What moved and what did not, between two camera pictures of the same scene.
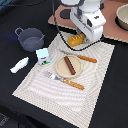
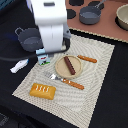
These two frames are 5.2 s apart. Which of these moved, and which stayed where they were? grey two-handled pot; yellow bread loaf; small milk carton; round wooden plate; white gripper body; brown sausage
Moved: white gripper body; yellow bread loaf
Stayed: small milk carton; grey two-handled pot; round wooden plate; brown sausage
